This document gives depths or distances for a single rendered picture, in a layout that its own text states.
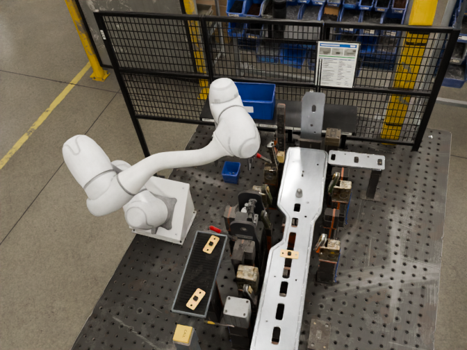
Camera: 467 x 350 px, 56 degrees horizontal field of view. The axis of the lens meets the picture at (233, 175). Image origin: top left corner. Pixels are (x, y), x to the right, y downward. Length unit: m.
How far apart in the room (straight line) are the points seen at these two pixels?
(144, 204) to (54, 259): 1.49
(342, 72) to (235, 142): 1.27
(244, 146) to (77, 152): 0.66
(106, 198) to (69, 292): 1.79
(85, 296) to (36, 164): 1.45
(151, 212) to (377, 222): 1.23
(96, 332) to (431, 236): 1.79
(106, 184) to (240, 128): 0.56
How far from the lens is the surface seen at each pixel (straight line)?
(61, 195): 3.92
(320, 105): 2.31
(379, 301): 2.34
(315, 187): 2.28
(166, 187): 2.42
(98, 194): 1.68
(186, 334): 1.77
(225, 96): 1.46
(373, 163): 2.42
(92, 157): 1.70
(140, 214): 2.20
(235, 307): 1.83
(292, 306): 1.95
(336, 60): 2.48
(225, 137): 1.39
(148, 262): 2.47
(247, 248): 1.98
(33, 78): 5.28
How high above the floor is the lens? 2.80
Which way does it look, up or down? 50 degrees down
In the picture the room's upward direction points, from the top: 8 degrees counter-clockwise
